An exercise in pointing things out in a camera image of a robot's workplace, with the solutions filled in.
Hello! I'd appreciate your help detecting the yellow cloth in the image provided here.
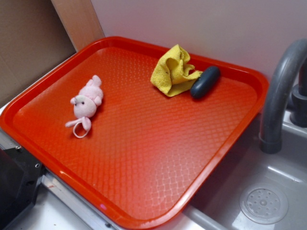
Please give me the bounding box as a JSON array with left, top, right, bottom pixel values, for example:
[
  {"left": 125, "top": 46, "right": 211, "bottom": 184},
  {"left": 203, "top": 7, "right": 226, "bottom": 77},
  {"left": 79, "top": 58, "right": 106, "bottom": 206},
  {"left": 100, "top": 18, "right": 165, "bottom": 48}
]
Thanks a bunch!
[{"left": 150, "top": 45, "right": 202, "bottom": 97}]

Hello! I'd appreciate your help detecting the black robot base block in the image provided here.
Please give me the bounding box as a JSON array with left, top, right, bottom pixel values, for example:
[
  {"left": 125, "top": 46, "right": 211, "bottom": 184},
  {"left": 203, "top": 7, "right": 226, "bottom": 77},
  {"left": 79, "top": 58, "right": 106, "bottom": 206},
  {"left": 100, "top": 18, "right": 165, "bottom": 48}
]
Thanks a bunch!
[{"left": 0, "top": 146, "right": 45, "bottom": 230}]

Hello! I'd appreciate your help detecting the red plastic tray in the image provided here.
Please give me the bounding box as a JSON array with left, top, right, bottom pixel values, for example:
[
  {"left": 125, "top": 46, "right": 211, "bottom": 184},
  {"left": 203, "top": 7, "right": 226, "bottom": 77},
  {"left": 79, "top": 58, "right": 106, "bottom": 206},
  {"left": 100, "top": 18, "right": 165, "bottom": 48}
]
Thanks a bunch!
[{"left": 0, "top": 37, "right": 268, "bottom": 230}]

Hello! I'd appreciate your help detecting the dark grey oval object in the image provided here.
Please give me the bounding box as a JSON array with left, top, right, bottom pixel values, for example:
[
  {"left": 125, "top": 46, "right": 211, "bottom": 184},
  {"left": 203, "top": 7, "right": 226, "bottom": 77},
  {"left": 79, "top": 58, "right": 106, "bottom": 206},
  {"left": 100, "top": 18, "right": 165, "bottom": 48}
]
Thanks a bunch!
[{"left": 190, "top": 66, "right": 221, "bottom": 99}]

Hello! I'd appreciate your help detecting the pink plush toy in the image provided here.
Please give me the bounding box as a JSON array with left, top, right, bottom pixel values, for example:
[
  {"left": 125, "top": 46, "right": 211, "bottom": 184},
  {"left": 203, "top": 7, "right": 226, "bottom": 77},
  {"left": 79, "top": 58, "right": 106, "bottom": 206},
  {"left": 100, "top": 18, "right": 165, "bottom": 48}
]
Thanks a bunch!
[{"left": 65, "top": 75, "right": 104, "bottom": 138}]

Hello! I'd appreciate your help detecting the grey curved faucet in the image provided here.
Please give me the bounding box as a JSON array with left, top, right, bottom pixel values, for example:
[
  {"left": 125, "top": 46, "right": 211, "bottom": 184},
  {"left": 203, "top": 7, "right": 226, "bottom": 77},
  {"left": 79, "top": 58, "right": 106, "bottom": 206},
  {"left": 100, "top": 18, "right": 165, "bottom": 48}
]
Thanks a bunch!
[{"left": 259, "top": 38, "right": 307, "bottom": 154}]

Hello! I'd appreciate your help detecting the light wooden board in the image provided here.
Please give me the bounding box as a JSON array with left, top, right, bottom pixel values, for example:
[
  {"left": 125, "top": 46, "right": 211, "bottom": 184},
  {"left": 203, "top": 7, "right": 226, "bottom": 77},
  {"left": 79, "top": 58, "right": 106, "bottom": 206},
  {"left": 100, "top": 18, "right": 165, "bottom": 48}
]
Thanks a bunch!
[{"left": 51, "top": 0, "right": 105, "bottom": 52}]

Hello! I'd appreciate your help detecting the grey plastic sink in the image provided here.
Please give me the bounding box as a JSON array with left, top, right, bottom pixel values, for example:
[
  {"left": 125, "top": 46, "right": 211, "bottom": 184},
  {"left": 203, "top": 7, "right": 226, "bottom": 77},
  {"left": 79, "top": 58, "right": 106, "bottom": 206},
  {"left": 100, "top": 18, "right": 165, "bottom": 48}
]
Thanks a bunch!
[{"left": 184, "top": 112, "right": 307, "bottom": 230}]

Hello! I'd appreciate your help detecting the round sink drain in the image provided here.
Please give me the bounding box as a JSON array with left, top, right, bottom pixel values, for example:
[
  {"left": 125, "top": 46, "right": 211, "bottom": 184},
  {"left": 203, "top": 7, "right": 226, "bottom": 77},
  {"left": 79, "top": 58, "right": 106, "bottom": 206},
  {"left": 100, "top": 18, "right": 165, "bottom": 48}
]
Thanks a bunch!
[{"left": 239, "top": 183, "right": 289, "bottom": 225}]

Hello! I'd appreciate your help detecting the brown cardboard panel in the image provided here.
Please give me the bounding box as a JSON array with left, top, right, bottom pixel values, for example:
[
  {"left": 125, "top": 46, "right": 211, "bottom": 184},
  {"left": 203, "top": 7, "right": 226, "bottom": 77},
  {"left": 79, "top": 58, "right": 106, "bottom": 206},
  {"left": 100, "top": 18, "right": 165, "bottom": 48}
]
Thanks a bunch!
[{"left": 0, "top": 0, "right": 75, "bottom": 106}]

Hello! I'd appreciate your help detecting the dark grey faucet handle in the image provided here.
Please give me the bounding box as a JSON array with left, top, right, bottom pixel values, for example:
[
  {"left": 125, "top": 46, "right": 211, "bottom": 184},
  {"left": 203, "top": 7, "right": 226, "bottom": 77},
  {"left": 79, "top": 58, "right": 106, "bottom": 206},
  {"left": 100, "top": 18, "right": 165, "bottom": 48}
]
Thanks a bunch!
[{"left": 290, "top": 61, "right": 307, "bottom": 127}]

